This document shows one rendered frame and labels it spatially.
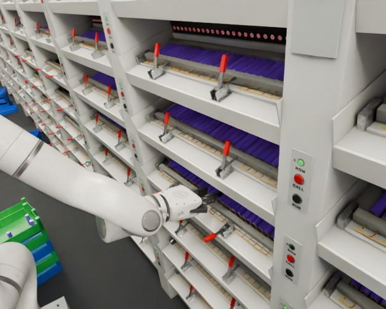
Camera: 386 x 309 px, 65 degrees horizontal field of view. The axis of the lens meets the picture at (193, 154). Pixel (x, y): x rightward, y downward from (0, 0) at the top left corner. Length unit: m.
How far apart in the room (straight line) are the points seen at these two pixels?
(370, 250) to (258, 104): 0.32
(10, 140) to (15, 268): 0.42
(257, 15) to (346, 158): 0.26
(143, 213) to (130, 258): 1.27
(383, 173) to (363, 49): 0.17
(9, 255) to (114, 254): 1.06
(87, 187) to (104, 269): 1.28
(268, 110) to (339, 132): 0.15
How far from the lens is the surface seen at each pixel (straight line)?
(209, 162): 0.80
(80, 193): 0.67
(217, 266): 1.07
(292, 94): 0.50
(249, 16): 0.55
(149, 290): 1.75
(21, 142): 0.67
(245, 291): 1.01
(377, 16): 0.43
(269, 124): 0.55
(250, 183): 0.72
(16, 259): 0.99
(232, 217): 0.88
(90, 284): 1.88
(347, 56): 0.45
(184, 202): 0.79
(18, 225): 1.93
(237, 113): 0.61
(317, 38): 0.46
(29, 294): 1.06
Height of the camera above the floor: 1.39
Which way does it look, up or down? 30 degrees down
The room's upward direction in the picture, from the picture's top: 6 degrees counter-clockwise
